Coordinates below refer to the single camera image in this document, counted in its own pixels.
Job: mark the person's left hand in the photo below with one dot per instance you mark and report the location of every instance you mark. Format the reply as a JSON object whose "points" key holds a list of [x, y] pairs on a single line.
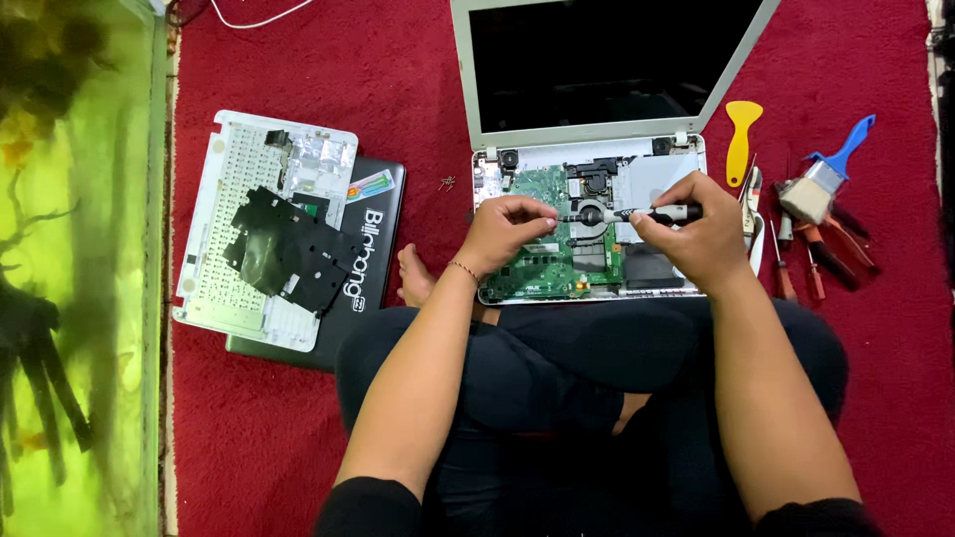
{"points": [[496, 239]]}

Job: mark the person's right hand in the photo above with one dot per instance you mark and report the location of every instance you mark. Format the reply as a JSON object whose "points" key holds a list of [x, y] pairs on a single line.
{"points": [[705, 235]]}

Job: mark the black and white screwdriver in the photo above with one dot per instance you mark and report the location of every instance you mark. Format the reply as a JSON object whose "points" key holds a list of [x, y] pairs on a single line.
{"points": [[608, 216]]}

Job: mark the pile of small screws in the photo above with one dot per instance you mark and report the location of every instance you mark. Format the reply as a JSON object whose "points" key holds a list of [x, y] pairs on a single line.
{"points": [[448, 183]]}

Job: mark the person's foot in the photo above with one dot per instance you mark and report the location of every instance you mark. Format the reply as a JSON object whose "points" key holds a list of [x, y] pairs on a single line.
{"points": [[414, 280]]}

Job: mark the yellow plastic pry tool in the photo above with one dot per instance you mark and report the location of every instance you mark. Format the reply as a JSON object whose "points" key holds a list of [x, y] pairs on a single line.
{"points": [[741, 138]]}

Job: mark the black laptop sleeve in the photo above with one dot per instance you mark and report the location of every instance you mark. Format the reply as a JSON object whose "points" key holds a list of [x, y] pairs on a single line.
{"points": [[377, 246]]}

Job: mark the black and orange screwdriver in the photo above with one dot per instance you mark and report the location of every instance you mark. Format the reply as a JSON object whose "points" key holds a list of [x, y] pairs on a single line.
{"points": [[828, 257]]}

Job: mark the person's legs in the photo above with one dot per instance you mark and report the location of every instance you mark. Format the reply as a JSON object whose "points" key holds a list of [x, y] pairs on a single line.
{"points": [[567, 373]]}

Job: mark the opened white laptop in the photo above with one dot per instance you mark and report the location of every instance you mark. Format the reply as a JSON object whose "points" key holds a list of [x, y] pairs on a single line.
{"points": [[597, 67]]}

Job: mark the black plastic insulation sheet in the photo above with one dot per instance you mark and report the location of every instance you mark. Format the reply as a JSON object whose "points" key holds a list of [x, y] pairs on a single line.
{"points": [[287, 246]]}

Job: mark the red carpet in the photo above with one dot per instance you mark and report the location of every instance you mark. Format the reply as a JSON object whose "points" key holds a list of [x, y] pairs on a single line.
{"points": [[298, 74]]}

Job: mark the black furniture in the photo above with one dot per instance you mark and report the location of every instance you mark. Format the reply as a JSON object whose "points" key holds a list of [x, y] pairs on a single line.
{"points": [[947, 149]]}

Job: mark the white laptop keyboard cover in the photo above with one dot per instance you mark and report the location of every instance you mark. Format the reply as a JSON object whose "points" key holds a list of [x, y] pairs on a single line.
{"points": [[224, 246]]}

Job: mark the green glass aquarium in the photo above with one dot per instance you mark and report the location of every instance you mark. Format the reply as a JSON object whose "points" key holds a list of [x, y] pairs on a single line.
{"points": [[74, 268]]}

